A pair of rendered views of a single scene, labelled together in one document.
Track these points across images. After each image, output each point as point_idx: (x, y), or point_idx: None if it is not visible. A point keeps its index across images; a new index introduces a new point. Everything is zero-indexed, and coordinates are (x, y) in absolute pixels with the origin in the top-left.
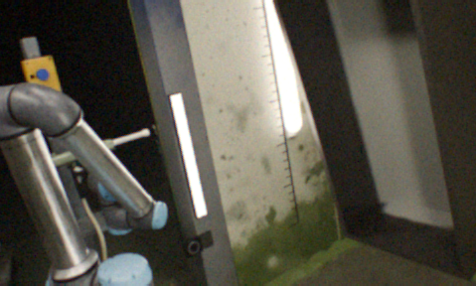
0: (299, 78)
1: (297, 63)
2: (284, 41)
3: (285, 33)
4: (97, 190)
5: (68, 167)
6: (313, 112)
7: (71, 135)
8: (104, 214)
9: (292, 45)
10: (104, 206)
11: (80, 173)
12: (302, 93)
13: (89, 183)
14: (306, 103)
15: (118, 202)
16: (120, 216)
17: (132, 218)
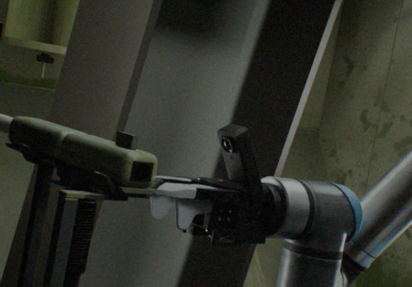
0: (143, 59)
1: (137, 32)
2: None
3: None
4: (346, 217)
5: (90, 191)
6: (111, 119)
7: None
8: (333, 279)
9: (145, 0)
10: (341, 255)
11: (244, 191)
12: (132, 84)
13: (307, 208)
14: (129, 102)
15: (402, 229)
16: (339, 278)
17: (346, 277)
